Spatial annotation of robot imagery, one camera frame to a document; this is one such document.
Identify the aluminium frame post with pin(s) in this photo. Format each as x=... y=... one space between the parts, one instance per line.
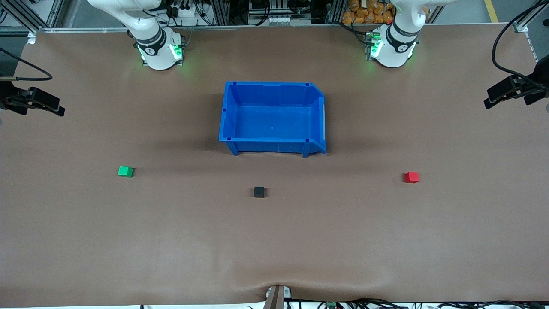
x=218 y=13

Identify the black electronic box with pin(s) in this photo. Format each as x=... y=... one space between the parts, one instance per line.
x=259 y=4

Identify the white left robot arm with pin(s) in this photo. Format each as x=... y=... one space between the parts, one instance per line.
x=394 y=47

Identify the green cube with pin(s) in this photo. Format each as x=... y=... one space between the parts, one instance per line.
x=125 y=171

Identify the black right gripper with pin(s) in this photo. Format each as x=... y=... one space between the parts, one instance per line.
x=7 y=96

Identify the aluminium side rail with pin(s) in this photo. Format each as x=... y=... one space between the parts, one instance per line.
x=531 y=45

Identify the orange snack packets pile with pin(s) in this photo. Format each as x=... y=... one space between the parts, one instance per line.
x=364 y=15

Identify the black cube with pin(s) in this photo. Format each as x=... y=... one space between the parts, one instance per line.
x=259 y=192

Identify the blue plastic storage bin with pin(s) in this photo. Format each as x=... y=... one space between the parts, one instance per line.
x=272 y=118

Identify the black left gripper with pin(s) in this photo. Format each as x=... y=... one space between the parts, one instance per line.
x=539 y=80

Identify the aluminium frame profile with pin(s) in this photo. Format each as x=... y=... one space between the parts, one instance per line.
x=525 y=21
x=25 y=17

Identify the white power strip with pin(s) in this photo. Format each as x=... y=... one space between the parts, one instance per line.
x=188 y=12

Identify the white terminal strip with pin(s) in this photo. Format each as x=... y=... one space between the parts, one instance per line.
x=283 y=19

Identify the aluminium table edge rail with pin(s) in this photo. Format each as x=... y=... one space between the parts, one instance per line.
x=98 y=29

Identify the red cube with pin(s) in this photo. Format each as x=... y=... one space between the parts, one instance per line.
x=411 y=177

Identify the camera mount post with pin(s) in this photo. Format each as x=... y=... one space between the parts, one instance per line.
x=274 y=300

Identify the brown table mat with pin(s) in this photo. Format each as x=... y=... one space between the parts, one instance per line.
x=128 y=240

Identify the small white corner bracket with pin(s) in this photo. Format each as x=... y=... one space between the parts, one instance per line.
x=31 y=38

